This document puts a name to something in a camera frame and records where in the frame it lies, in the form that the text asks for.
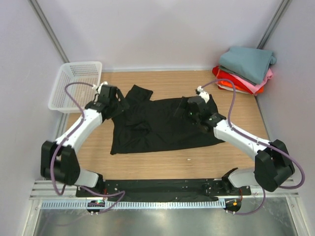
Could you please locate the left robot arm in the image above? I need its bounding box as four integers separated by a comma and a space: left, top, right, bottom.
40, 82, 129, 197

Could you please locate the folded teal t shirt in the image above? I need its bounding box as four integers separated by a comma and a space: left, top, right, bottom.
219, 46, 277, 82

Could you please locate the folded orange t shirt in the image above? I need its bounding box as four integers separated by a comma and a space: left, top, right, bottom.
217, 81, 264, 94

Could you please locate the purple cable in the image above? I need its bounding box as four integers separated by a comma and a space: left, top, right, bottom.
50, 82, 126, 213
201, 79, 306, 217

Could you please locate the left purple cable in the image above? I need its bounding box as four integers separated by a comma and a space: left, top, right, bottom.
50, 82, 126, 213

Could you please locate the white plastic basket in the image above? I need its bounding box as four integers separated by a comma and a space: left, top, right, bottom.
48, 61, 102, 114

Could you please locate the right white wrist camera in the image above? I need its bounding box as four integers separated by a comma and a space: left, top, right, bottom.
195, 86, 210, 104

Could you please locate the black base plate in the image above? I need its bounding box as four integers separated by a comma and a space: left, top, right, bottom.
75, 178, 252, 203

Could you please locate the white slotted cable duct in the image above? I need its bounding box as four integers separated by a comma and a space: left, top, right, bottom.
40, 199, 225, 210

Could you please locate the folded grey t shirt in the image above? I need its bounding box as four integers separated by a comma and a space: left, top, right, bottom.
219, 65, 256, 86

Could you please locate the folded red t shirt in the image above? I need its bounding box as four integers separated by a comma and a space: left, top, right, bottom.
212, 66, 251, 89

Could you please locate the folded pink t shirt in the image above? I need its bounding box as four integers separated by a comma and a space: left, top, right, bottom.
231, 67, 274, 94

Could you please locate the black t shirt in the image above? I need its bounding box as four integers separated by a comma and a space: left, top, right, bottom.
110, 85, 222, 155

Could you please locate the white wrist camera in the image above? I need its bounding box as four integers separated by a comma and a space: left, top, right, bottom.
92, 81, 108, 94
195, 86, 210, 104

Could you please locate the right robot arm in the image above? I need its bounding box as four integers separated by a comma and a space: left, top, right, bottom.
174, 96, 295, 195

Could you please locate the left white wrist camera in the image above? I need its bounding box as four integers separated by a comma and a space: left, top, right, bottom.
92, 81, 108, 94

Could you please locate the folded white t shirt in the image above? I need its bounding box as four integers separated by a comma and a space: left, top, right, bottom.
217, 84, 248, 94

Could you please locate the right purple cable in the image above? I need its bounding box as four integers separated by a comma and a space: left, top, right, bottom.
201, 79, 306, 217

